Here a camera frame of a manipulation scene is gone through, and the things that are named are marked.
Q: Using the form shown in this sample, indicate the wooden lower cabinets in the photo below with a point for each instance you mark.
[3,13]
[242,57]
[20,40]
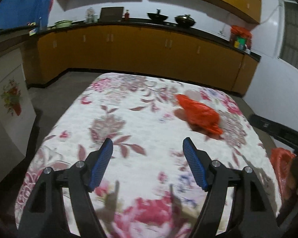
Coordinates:
[142,49]

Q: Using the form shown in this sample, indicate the floral tablecloth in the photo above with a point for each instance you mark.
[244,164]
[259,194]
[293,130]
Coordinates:
[148,189]

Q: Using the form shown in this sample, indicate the dark cutting board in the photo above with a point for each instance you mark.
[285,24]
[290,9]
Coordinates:
[111,14]

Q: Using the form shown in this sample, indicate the red bottle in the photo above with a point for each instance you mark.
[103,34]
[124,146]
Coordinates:
[126,15]

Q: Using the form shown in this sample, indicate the black lidded wok right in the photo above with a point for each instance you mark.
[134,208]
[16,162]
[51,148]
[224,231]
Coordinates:
[185,20]

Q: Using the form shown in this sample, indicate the glass jars on counter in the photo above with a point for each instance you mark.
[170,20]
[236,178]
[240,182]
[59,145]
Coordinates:
[91,16]

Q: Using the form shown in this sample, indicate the black wok left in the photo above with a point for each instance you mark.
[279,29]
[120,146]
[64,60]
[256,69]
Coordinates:
[157,17]

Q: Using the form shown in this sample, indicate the flower wall sticker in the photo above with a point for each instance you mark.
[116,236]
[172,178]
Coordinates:
[11,96]

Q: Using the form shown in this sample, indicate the blue hanging cloth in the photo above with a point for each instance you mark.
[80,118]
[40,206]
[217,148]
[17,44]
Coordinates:
[16,13]

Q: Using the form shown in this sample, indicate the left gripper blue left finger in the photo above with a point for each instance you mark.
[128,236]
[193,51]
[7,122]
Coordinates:
[97,163]

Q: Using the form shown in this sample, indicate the orange red plastic bag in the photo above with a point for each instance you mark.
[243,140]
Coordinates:
[200,115]

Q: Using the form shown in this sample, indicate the barred window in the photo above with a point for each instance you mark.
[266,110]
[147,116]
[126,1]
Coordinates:
[288,48]

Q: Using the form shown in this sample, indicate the red bag covered rack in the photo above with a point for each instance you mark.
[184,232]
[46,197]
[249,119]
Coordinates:
[240,38]

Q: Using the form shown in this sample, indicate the red plastic trash basket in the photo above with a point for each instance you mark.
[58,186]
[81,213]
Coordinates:
[281,160]

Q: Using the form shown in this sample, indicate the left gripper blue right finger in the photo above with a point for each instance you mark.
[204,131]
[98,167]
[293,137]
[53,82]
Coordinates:
[196,166]

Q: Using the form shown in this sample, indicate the green basin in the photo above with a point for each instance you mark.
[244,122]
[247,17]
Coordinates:
[63,23]

